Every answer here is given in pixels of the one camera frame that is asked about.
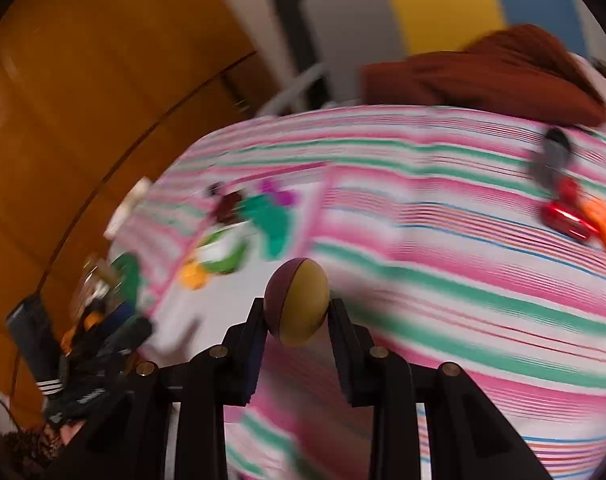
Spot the yellow orange toy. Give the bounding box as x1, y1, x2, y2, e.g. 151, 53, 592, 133
178, 260, 209, 290

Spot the grey yellow blue headboard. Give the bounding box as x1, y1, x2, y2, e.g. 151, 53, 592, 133
302, 0, 588, 103

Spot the rust brown quilted blanket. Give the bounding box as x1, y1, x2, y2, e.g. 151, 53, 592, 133
361, 24, 606, 127

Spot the green white toy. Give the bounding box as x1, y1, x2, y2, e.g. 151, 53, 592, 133
195, 228, 248, 274

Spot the orange linked cube block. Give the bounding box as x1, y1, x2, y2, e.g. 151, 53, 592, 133
580, 197, 606, 249

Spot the magenta perforated toy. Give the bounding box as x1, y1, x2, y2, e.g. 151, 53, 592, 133
260, 178, 297, 207

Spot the teal plastic toy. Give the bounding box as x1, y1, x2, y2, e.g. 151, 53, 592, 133
239, 194, 292, 260

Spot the striped pink green bedspread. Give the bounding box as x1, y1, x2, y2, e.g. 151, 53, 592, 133
111, 106, 606, 479

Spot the purple patterned oval toy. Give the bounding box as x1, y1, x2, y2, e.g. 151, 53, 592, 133
264, 258, 329, 347

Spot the dark brown flower toy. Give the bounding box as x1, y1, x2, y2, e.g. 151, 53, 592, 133
207, 182, 245, 226

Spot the red metallic capsule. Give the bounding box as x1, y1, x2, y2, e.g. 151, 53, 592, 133
540, 200, 598, 243

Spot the red cube block number 11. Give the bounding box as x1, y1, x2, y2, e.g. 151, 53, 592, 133
557, 176, 581, 207

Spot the clear jar black lid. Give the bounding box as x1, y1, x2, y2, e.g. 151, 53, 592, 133
529, 127, 573, 194

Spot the pink white shallow box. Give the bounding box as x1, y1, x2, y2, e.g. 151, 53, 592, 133
141, 162, 330, 366

